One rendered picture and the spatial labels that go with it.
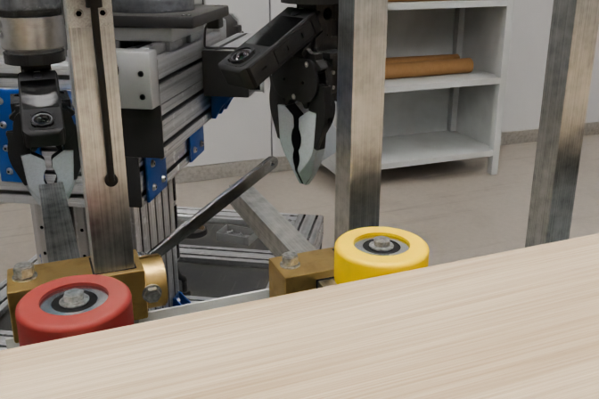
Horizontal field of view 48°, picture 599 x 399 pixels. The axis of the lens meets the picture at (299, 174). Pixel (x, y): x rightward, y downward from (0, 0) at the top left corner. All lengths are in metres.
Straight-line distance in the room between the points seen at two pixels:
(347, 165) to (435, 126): 3.29
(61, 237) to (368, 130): 0.33
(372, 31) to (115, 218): 0.29
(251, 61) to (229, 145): 2.85
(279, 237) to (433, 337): 0.36
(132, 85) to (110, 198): 0.50
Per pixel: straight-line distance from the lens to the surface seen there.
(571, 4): 0.80
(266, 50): 0.68
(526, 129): 4.36
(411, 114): 3.86
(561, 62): 0.81
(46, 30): 0.87
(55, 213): 0.82
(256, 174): 0.74
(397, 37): 3.73
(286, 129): 0.76
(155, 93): 1.09
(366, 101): 0.66
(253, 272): 2.08
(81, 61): 0.58
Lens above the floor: 1.15
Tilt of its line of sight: 19 degrees down
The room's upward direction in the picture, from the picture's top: straight up
